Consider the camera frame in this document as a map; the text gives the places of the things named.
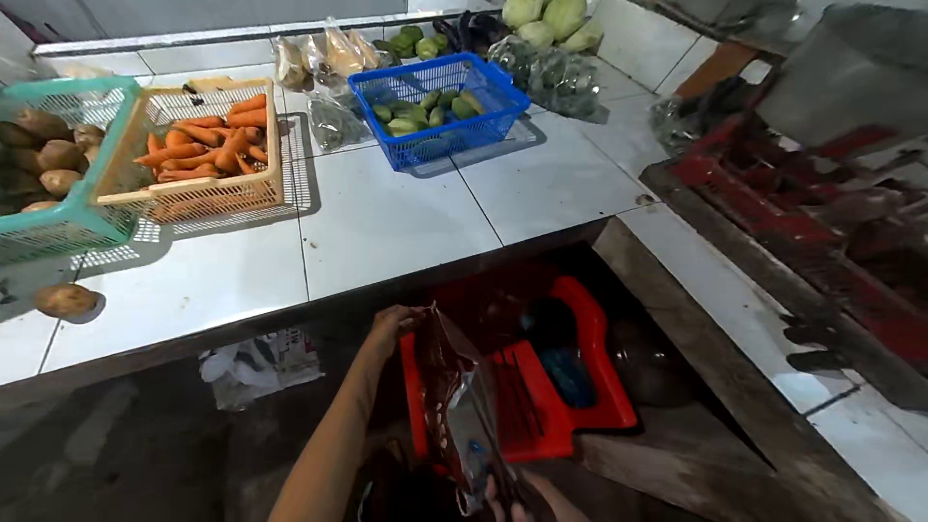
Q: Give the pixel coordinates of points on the person's left hand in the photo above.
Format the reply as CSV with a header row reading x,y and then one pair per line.
x,y
387,325

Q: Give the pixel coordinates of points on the person's right hand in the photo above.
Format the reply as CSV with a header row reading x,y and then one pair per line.
x,y
516,512

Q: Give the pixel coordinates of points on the person's left fingers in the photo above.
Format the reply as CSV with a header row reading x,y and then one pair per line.
x,y
410,314

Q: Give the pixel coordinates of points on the person's right fingers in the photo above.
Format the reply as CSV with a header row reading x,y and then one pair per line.
x,y
496,499

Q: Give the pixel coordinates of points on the brown and silver plastic packet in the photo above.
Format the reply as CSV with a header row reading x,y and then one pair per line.
x,y
457,406

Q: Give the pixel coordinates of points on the person's right forearm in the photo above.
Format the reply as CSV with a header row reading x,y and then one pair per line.
x,y
558,502

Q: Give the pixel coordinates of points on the blue plastic bag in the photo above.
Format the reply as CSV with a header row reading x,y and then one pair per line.
x,y
569,375

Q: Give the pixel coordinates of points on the black round object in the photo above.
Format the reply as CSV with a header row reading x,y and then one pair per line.
x,y
555,323

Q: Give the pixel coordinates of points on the crumpled printed white bag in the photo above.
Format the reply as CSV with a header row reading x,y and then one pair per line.
x,y
257,370

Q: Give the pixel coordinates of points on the blue plastic basket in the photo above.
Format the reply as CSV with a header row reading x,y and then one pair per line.
x,y
435,149

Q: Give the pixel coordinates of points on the red plastic chair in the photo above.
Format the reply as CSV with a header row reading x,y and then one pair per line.
x,y
613,362

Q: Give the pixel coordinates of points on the pile of green cucumbers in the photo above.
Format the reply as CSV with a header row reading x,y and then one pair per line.
x,y
410,116

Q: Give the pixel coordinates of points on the round dark shiny container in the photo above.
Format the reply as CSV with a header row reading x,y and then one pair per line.
x,y
652,370

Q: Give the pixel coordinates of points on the clear bag of green leaves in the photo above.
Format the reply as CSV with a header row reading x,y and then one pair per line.
x,y
332,123

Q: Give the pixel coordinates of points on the cream plastic basket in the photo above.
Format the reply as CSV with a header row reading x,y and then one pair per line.
x,y
272,156

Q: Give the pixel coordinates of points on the pile of green peppers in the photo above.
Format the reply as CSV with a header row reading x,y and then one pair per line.
x,y
428,48

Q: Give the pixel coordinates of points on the clear bags of pale produce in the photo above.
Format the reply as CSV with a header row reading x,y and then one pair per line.
x,y
341,54

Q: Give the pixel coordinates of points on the pile of carrots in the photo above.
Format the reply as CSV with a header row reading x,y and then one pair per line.
x,y
188,154

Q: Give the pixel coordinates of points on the clear bags of green vegetables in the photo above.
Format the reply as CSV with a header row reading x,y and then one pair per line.
x,y
558,76

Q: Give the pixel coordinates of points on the pile of dark purple eggplants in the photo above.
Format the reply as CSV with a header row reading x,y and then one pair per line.
x,y
468,30

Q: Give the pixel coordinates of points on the green plastic basket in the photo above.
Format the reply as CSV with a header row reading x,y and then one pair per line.
x,y
101,207

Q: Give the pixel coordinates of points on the pile of pale green cabbages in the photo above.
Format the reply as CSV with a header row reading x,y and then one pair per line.
x,y
562,18

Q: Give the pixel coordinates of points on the clear bag with dark contents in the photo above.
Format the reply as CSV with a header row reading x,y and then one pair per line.
x,y
681,120

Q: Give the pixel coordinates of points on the single brown potato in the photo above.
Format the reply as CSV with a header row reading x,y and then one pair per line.
x,y
65,300

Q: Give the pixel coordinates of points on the pile of potatoes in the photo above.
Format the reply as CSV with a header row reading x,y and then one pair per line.
x,y
61,156

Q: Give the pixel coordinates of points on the red plastic crate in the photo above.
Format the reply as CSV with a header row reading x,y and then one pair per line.
x,y
779,207

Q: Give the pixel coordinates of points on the brown cardboard piece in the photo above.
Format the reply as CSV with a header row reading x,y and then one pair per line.
x,y
712,71

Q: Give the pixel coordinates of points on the large grey translucent bag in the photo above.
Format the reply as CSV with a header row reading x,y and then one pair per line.
x,y
845,72

